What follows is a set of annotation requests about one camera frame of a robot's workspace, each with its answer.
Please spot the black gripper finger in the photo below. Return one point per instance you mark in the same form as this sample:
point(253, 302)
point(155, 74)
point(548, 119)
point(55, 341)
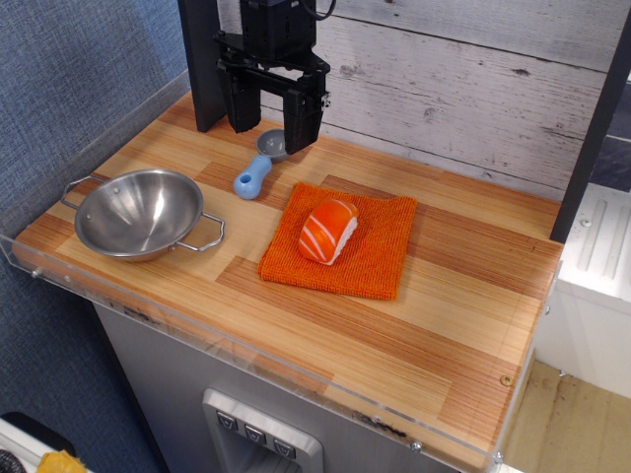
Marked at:
point(242, 100)
point(302, 118)

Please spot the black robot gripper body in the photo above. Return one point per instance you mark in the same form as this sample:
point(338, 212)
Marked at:
point(273, 52)

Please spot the blue grey ice cream scoop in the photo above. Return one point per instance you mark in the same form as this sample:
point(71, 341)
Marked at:
point(271, 149)

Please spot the orange knitted cloth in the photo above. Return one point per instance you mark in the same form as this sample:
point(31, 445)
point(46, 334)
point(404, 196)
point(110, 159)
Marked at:
point(371, 263)

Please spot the salmon nigiri sushi toy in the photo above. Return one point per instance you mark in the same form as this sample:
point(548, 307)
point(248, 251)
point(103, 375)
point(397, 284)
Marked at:
point(327, 229)

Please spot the grey toy fridge cabinet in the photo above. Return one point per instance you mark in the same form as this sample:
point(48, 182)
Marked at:
point(168, 377)

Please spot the silver dispenser button panel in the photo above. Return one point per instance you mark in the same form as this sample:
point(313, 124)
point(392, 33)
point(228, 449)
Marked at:
point(248, 440)

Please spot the white toy sink unit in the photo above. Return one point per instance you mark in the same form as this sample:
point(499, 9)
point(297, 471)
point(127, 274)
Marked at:
point(585, 329)

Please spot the yellow black object corner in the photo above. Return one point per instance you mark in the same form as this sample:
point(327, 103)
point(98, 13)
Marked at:
point(60, 462)

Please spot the black vertical post left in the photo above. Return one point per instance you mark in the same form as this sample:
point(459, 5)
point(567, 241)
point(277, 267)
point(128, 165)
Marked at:
point(200, 22)

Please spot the black vertical post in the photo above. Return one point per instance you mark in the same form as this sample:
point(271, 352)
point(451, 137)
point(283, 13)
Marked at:
point(606, 106)
point(200, 22)

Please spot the stainless steel bowl with handles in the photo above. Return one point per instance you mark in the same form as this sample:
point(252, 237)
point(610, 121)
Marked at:
point(139, 215)

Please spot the clear acrylic guard rail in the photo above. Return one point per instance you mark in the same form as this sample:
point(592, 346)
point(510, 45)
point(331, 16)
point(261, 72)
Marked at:
point(475, 155)

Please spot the black vertical post right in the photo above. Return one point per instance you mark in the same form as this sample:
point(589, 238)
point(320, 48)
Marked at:
point(606, 106)

